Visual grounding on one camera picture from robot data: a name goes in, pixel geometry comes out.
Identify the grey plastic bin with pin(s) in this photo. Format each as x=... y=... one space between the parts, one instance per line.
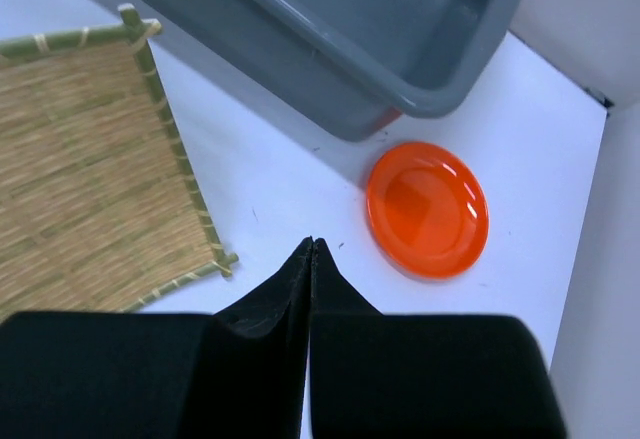
x=352 y=66

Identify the orange round plate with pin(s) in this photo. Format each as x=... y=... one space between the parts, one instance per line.
x=426 y=210

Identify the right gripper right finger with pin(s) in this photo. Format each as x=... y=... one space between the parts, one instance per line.
x=376 y=375

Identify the woven bamboo mat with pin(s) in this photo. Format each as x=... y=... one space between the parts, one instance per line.
x=100 y=206

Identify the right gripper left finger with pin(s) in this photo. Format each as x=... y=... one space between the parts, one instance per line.
x=238 y=373

